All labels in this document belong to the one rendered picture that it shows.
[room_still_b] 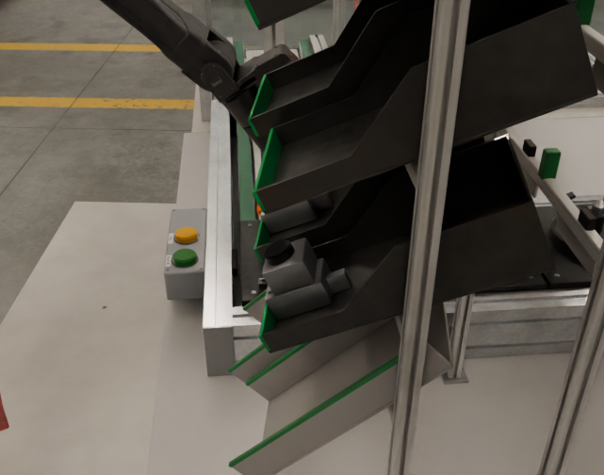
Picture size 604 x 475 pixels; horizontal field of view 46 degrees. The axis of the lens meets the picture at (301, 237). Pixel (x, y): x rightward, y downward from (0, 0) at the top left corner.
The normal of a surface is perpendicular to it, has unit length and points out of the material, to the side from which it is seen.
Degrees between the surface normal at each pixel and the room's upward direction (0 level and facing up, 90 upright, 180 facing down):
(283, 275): 90
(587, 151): 0
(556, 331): 90
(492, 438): 0
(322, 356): 90
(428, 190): 90
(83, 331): 0
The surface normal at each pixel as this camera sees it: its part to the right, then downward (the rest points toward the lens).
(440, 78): 0.09, 0.55
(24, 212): 0.00, -0.83
